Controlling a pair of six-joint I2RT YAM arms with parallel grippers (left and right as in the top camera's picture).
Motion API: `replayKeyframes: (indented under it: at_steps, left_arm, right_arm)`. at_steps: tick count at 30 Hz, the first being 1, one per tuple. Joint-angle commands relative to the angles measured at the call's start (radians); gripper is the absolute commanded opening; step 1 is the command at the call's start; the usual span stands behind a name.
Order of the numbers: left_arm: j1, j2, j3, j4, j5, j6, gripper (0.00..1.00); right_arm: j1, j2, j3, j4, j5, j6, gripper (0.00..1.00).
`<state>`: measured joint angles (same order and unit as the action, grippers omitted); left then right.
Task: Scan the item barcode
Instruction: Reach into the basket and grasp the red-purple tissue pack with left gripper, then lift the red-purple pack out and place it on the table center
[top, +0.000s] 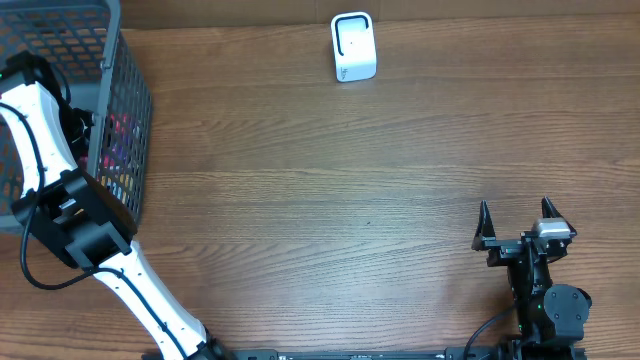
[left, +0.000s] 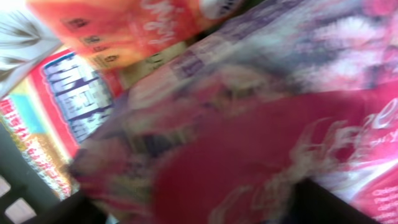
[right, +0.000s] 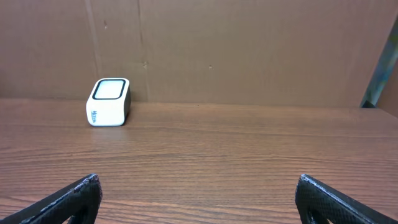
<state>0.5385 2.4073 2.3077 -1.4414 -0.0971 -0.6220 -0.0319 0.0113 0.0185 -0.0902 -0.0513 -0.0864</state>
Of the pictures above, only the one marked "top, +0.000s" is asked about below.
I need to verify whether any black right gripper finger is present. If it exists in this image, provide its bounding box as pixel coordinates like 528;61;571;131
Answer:
541;196;577;236
471;200;498;251

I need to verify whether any red purple pad package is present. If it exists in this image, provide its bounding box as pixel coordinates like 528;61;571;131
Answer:
102;114;139;172

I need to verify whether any gold blue wipes packet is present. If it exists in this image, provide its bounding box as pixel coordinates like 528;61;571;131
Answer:
100;174;137;211

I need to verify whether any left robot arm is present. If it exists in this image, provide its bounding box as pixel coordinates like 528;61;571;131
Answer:
1;51;233;360

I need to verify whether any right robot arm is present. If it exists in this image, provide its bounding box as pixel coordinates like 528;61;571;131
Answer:
461;197;592;360

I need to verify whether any white barcode scanner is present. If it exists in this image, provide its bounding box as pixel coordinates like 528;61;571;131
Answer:
330;11;377;83

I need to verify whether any grey plastic shopping basket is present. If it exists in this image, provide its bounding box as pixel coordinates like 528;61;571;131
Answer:
1;0;153;218

